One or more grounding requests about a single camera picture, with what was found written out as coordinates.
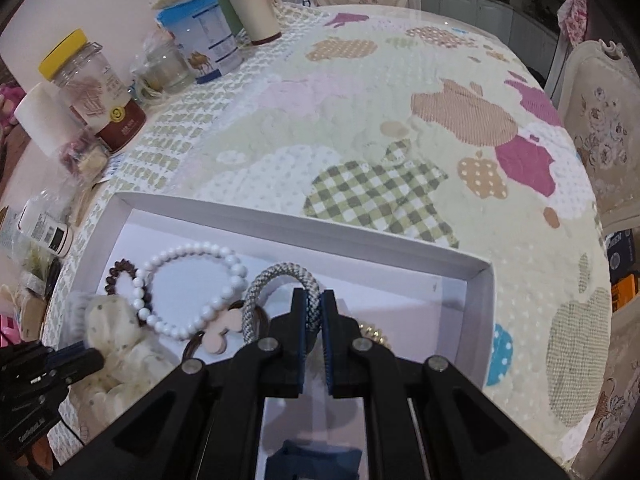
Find beige cup red lid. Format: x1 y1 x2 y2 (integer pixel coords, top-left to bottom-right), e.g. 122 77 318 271
217 0 283 43

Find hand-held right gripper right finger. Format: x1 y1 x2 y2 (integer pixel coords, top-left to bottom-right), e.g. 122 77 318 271
320 289 571 480

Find orange cardboard box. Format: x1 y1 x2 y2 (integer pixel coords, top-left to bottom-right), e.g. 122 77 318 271
610 272 640 311

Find small empty glass jar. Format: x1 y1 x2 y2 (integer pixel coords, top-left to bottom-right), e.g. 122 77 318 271
132 40 196 96

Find white kitchen cabinets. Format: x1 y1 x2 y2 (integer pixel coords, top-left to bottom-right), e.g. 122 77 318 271
420 0 561 76

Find glass jar yellow lid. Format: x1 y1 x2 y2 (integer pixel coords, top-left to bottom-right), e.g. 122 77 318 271
39 28 147 156

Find pink plastic toy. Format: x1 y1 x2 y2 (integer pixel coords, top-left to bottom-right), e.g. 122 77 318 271
0 315 21 348

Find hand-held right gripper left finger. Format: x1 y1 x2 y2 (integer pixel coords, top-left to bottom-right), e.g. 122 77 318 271
65 287 308 480

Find apple print quilted tablecloth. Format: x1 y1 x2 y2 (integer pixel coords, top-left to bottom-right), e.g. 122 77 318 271
42 2 613 466

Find white shallow cardboard box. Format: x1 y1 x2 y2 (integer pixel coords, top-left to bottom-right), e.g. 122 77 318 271
75 191 496 480

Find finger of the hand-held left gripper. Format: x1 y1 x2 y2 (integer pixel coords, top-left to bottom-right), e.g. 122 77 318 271
47 342 106 386

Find beige charm hair tie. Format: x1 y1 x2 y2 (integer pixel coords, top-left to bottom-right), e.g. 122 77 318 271
181 300 251 361

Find pink floral hanging cloth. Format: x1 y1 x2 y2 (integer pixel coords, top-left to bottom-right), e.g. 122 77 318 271
557 0 588 48

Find clear plastic bag yellow contents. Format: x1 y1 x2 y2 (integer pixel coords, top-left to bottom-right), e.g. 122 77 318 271
0 240 58 291

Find brown beaded hair tie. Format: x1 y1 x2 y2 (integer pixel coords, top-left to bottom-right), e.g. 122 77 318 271
106 259 138 296

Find white bottle red cap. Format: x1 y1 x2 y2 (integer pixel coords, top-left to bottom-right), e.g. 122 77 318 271
17 195 73 256

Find grey white braided hair tie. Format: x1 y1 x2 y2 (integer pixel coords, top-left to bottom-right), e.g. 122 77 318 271
241 261 321 346

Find white paper towel roll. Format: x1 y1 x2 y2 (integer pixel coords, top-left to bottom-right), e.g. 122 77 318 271
14 82 81 158

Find white pearl bracelet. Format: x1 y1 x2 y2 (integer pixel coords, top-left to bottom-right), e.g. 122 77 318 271
131 242 249 341

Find blue white milk powder can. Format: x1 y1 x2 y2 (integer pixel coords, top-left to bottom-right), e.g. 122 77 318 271
156 0 244 85

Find fluffy white scrunchie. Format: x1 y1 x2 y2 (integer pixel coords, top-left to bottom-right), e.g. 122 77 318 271
67 292 176 431

